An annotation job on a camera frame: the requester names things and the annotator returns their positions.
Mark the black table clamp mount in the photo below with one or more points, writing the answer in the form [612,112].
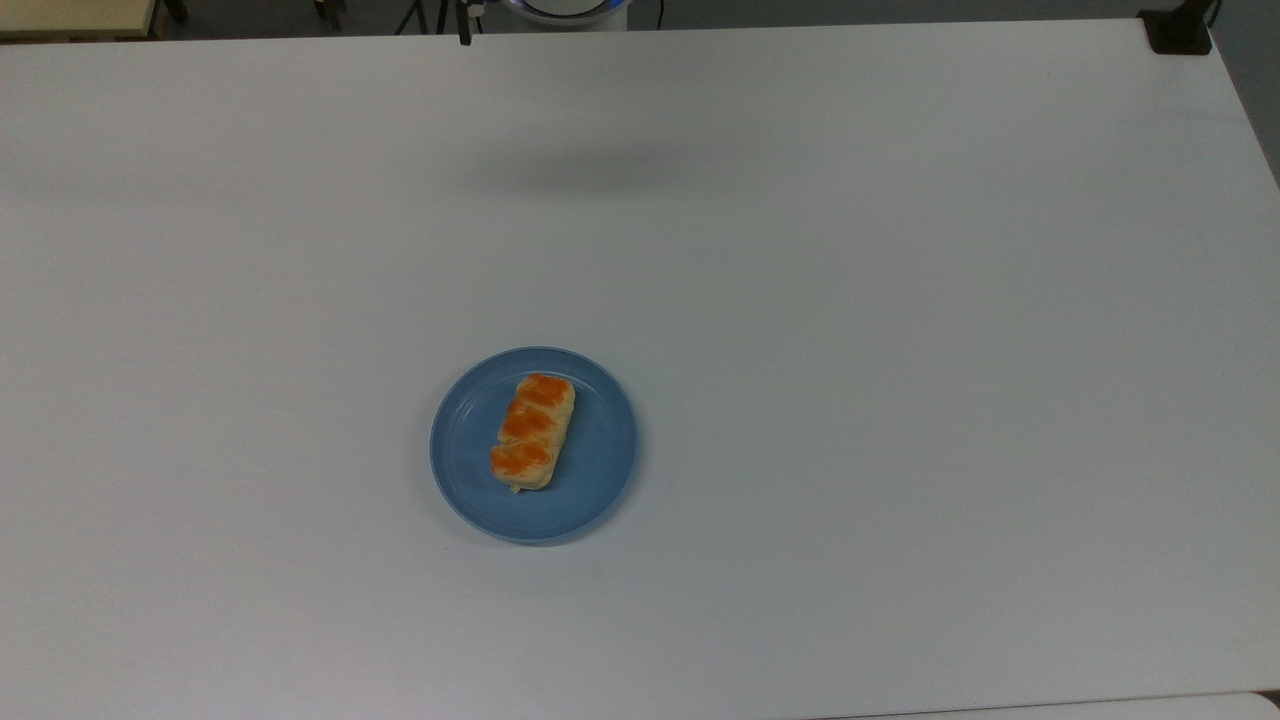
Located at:
[1178,32]

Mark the orange glazed bread roll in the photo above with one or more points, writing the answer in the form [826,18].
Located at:
[533,432]

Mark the beige wooden table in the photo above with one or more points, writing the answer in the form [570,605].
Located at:
[70,15]

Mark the blue round plate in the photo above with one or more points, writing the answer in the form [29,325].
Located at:
[590,480]

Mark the thin black tripod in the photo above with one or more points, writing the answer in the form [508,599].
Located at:
[412,15]

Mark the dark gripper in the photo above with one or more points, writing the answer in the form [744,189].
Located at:
[465,12]

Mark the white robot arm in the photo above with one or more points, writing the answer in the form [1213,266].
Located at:
[565,10]

